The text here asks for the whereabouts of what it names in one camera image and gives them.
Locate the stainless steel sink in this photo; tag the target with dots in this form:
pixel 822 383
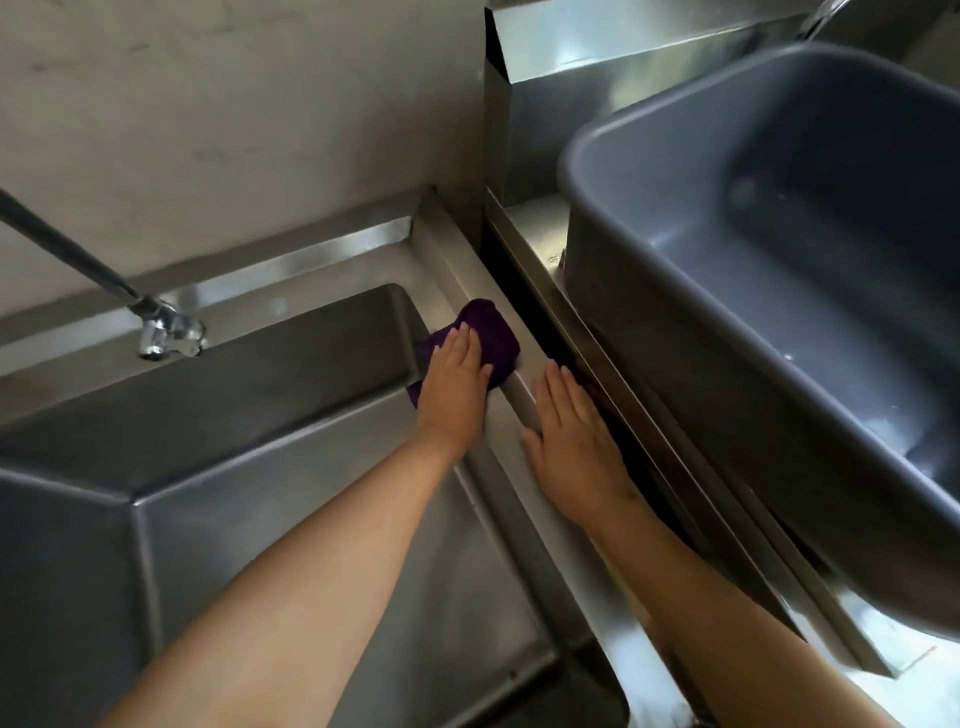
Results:
pixel 247 420

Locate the person's right hand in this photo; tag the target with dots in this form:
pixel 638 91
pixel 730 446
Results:
pixel 574 457

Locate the person's left forearm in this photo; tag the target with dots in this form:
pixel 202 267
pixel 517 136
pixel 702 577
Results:
pixel 300 600

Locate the chrome curved faucet spout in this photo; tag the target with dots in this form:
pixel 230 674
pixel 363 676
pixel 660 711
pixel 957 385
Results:
pixel 821 16

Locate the purple cleaning cloth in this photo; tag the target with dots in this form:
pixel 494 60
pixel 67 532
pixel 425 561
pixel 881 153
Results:
pixel 495 337

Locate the person's left thumb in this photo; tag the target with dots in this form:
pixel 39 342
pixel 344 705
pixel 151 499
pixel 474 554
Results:
pixel 486 375

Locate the person's right forearm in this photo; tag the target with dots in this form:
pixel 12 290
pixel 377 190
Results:
pixel 720 630

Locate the person's left hand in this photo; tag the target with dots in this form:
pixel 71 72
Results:
pixel 448 397

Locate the person's right middle finger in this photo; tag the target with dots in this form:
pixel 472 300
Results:
pixel 559 388

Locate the person's right thumb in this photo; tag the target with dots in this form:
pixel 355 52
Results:
pixel 531 446

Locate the stainless steel counter unit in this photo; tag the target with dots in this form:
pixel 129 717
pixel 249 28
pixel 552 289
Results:
pixel 540 127

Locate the chrome sink faucet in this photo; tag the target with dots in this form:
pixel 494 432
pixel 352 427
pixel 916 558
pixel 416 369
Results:
pixel 90 274

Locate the person's right little finger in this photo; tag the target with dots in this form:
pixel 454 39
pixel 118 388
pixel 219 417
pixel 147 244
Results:
pixel 592 412

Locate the grey plastic tub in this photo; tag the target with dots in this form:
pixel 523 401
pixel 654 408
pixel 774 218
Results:
pixel 780 247

